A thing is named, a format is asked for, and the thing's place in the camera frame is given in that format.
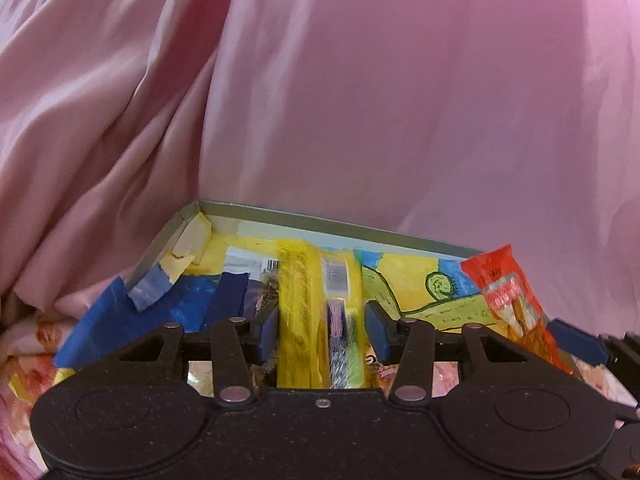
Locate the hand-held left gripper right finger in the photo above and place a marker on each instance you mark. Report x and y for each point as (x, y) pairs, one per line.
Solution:
(379, 332)

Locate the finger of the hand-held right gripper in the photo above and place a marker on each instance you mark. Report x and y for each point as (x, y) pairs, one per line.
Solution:
(575, 341)

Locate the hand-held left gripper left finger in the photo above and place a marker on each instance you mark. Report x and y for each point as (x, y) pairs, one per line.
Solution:
(269, 332)

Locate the yellow snack packet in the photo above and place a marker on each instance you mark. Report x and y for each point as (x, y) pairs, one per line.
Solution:
(300, 320)

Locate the long dark blue packet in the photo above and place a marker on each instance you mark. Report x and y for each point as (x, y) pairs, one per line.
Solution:
(232, 290)

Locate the gold snack packet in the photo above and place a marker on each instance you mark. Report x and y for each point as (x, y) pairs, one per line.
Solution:
(200, 377)

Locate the red snack packet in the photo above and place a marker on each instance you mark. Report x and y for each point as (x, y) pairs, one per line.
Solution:
(505, 290)

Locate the shallow grey cardboard box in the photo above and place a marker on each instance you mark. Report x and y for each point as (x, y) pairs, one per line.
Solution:
(300, 225)

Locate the painted cardboard box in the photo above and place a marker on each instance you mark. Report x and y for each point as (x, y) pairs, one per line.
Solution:
(400, 266)

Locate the floral bed sheet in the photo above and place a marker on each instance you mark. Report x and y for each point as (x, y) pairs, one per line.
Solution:
(25, 360)

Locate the pink duvet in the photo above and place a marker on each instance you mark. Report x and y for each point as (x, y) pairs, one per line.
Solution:
(350, 85)

